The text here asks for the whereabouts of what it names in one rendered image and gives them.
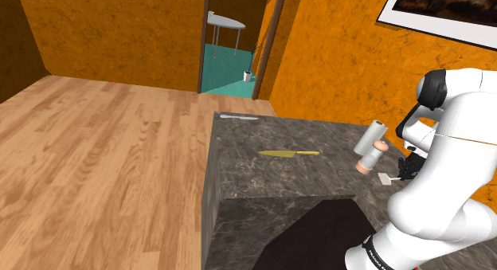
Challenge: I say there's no yellow kitchen knife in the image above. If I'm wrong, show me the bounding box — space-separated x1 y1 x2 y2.
257 149 321 159

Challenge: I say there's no plant in white pot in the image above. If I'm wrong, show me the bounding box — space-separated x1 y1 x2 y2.
242 41 266 83

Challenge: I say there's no white grinder with tan ends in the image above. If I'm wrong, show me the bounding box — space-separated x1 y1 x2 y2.
354 140 389 175

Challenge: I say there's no white framed wall picture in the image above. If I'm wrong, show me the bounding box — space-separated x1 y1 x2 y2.
376 0 497 51

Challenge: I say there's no round grey table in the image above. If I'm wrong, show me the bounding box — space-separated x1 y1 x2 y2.
206 10 247 61

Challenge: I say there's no dark robot stand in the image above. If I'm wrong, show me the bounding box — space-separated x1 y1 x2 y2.
251 198 378 270

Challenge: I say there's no white paper towel roll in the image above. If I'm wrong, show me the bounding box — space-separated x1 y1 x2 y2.
352 119 389 156

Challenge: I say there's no small white spatula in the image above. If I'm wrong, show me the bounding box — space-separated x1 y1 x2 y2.
378 172 403 186

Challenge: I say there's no silver butter knife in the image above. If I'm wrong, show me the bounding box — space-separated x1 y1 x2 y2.
219 113 260 121

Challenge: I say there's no brown door frame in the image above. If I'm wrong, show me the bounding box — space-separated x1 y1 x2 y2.
197 0 288 101

